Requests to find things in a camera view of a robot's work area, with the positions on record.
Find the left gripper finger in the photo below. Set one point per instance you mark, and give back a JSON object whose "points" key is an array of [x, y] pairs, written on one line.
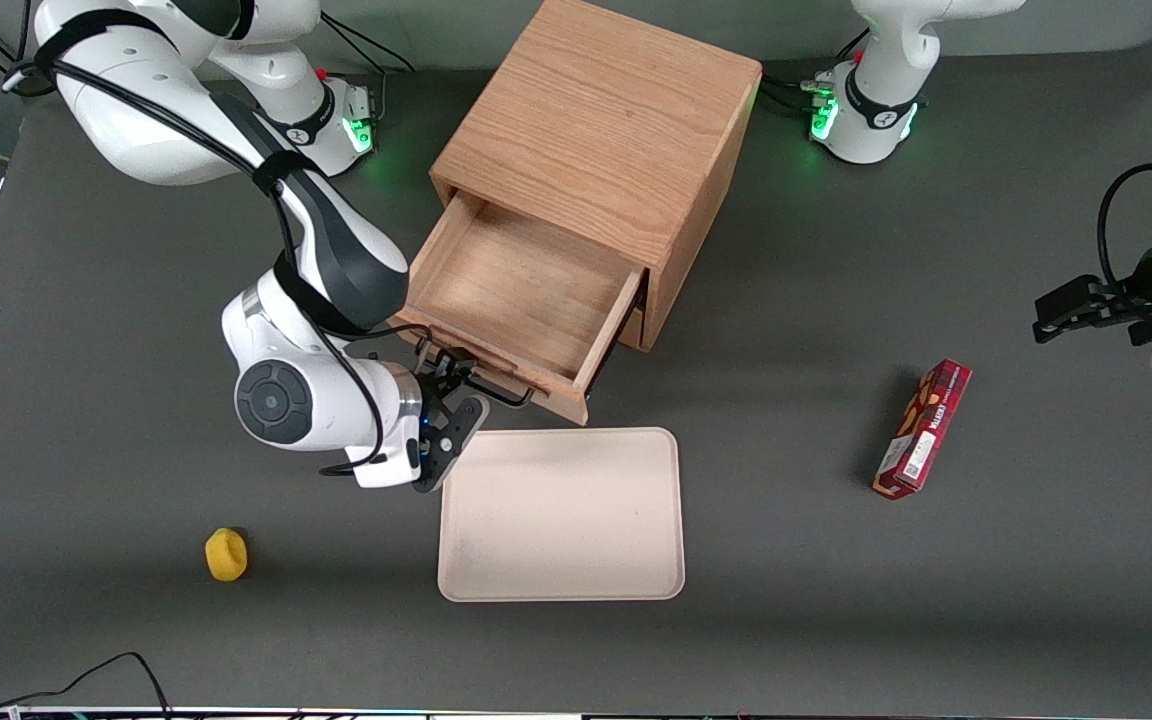
{"points": [[1071, 300], [1066, 327]]}

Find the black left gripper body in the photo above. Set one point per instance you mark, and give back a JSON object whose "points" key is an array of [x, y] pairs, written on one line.
{"points": [[1139, 290]]}

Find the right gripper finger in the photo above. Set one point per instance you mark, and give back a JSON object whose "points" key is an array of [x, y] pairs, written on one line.
{"points": [[456, 365], [433, 387]]}

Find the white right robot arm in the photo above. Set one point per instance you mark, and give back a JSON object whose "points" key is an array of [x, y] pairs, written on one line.
{"points": [[136, 120]]}

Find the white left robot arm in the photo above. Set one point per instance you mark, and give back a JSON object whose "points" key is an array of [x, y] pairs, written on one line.
{"points": [[876, 100]]}

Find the wooden drawer cabinet body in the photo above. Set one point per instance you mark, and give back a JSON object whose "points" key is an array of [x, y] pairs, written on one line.
{"points": [[596, 110]]}

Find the beige plastic tray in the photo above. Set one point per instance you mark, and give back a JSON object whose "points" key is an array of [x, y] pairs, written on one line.
{"points": [[561, 515]]}

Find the red snack box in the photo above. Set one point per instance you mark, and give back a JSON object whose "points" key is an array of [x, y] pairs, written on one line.
{"points": [[924, 430]]}

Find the yellow banana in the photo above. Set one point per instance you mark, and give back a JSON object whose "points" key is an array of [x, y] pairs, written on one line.
{"points": [[226, 556]]}

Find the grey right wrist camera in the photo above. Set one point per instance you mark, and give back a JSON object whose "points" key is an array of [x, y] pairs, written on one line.
{"points": [[391, 470]]}

